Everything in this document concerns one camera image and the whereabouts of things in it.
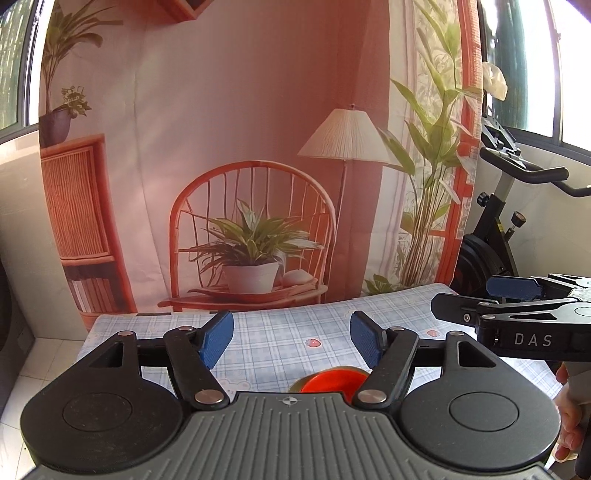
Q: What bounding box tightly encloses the printed backdrop cloth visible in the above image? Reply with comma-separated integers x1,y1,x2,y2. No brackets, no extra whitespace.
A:
39,0,485,332

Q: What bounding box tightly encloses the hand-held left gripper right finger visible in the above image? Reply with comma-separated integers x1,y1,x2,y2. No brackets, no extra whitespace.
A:
349,310,497,411

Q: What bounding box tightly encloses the person's right hand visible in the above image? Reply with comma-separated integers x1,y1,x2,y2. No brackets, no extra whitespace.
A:
553,362,591,463

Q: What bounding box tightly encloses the checked tablecloth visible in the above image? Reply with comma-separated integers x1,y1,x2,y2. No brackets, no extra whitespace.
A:
78,284,563,403

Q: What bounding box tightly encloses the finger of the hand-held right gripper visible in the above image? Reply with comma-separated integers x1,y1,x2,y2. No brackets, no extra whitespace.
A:
430,292,502,329
486,275,544,302

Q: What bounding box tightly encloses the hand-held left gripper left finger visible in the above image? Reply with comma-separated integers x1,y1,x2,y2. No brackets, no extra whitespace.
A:
88,310,235,412

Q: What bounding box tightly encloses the red bowl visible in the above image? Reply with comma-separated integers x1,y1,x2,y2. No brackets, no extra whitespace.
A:
295,369,371,394

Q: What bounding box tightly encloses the white plastic bag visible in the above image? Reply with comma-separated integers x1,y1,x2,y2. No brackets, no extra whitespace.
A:
481,61,509,101

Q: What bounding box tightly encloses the black exercise bike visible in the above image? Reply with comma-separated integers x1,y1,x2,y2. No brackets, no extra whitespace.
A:
452,115,591,298

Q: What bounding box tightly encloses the window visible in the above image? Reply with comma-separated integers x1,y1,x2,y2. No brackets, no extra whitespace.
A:
0,0,52,134
480,0,591,155

